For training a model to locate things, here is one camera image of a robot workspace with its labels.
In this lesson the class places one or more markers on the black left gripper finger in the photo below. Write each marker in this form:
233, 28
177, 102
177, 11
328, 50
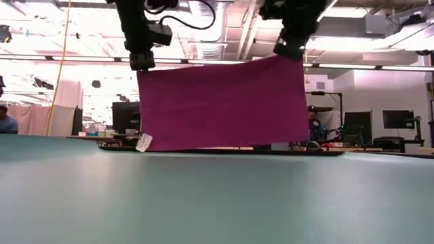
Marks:
135, 57
148, 57

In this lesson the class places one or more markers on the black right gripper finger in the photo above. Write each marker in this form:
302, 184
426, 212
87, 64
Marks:
280, 50
295, 51

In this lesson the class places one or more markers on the magenta towel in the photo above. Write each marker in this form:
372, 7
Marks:
220, 108

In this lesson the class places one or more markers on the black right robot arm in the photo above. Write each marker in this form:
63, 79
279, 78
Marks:
271, 8

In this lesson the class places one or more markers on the round black ceiling fixture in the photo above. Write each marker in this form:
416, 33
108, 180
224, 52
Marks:
96, 84

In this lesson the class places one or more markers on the black overhead stand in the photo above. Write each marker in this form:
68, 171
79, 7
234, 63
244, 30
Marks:
318, 93

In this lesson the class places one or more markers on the black computer monitor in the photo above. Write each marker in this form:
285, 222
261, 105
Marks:
357, 123
125, 117
398, 119

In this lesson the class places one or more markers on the pink curtain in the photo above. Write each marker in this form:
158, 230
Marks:
69, 95

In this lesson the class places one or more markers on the person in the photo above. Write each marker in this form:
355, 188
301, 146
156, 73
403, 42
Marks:
313, 127
7, 125

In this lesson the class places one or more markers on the black partition panel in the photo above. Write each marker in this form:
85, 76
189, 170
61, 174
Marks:
77, 122

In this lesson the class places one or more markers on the beige curtain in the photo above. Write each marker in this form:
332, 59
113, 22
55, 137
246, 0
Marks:
34, 118

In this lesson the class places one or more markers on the black ceiling spotlight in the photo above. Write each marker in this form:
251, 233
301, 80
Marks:
5, 34

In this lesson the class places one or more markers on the black office desk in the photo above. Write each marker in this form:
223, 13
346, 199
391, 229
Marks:
400, 142

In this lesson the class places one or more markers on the green table mat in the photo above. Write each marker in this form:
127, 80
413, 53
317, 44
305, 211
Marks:
217, 203

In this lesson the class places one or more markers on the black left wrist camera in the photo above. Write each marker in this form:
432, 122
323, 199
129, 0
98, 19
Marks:
161, 34

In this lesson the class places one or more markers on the grey ceiling duct box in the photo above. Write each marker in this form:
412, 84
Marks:
352, 25

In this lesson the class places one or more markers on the silver air duct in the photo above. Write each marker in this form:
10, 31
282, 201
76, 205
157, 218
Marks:
210, 44

